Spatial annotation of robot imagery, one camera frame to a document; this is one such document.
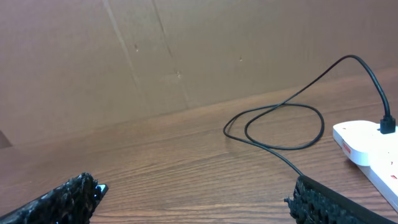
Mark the white power strip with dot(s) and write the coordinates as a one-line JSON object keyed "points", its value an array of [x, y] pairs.
{"points": [[384, 175]]}

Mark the white charger plug adapter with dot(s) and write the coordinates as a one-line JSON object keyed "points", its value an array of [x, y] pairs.
{"points": [[348, 136]]}

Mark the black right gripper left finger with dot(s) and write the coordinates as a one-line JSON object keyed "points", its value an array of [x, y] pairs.
{"points": [[73, 202]]}

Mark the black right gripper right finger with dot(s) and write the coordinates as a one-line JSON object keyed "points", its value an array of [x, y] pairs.
{"points": [[314, 203]]}

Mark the brown cardboard backdrop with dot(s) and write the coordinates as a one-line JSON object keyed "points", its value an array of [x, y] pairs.
{"points": [[71, 66]]}

